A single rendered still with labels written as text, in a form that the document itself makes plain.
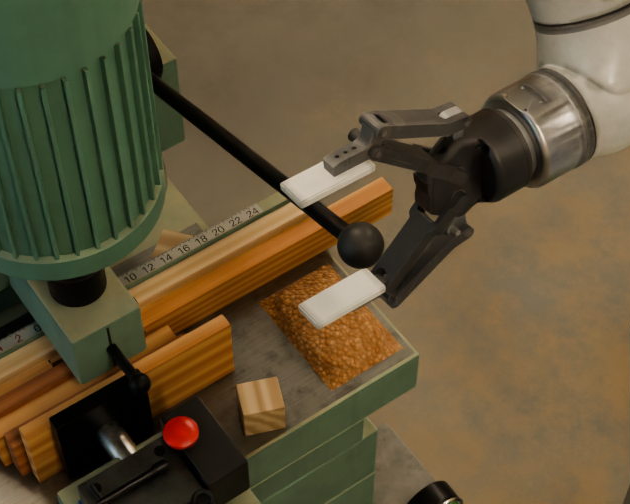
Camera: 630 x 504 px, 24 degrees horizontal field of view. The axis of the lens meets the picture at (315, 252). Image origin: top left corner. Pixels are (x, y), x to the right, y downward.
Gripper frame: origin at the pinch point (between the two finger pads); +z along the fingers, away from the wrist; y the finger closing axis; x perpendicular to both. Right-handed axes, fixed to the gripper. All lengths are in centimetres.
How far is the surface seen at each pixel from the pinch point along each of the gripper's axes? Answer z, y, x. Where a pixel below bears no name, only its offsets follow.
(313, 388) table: -2.0, -24.4, -6.5
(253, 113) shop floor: -60, -95, -123
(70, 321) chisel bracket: 16.3, -9.5, -15.0
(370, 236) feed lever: -0.3, 8.1, 8.5
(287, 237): -8.4, -18.1, -19.5
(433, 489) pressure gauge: -12.8, -46.2, -3.2
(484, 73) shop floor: -103, -98, -106
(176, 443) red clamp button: 14.8, -13.1, -0.4
